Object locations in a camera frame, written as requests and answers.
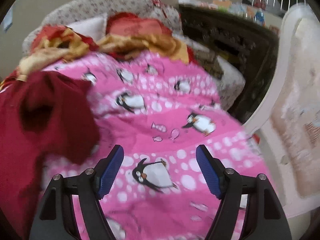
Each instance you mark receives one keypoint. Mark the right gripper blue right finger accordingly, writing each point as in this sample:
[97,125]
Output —
[212,170]

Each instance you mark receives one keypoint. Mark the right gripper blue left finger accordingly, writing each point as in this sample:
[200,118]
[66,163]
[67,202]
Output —
[106,171]

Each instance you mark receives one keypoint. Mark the dark red sweater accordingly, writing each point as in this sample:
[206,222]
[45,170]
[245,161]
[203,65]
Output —
[46,114]

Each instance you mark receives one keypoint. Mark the pink penguin bed sheet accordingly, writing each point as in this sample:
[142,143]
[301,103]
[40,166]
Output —
[159,111]

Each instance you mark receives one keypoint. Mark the dark carved wooden cabinet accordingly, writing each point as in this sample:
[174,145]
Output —
[249,47]

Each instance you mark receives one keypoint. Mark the red and yellow blanket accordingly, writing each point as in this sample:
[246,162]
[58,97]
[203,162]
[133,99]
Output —
[59,42]

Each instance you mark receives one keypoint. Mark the white pillow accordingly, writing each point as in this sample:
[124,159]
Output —
[94,27]

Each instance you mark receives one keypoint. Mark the grey floral pillow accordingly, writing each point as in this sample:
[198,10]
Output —
[77,10]

